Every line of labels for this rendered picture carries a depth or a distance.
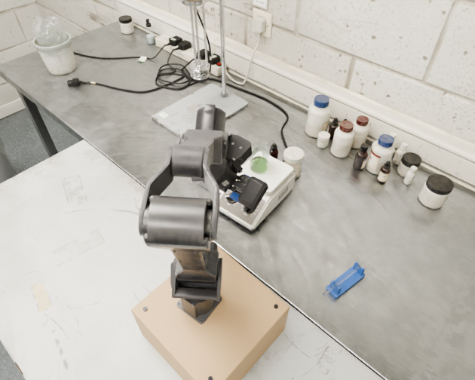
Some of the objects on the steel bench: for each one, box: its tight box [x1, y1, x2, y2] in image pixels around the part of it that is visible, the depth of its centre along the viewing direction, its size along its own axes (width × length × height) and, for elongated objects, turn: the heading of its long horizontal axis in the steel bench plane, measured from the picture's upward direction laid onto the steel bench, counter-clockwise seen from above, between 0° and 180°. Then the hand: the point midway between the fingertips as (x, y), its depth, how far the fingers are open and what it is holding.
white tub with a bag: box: [32, 14, 76, 75], centre depth 148 cm, size 14×14×21 cm
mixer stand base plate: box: [152, 84, 248, 138], centre depth 135 cm, size 30×20×1 cm, turn 137°
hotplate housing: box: [219, 172, 296, 232], centre depth 103 cm, size 22×13×8 cm, turn 142°
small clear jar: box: [317, 131, 330, 149], centre depth 121 cm, size 4×4×4 cm
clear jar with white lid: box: [283, 146, 305, 179], centre depth 110 cm, size 6×6×8 cm
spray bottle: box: [145, 19, 155, 44], centre depth 168 cm, size 4×4×11 cm
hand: (232, 185), depth 84 cm, fingers open, 4 cm apart
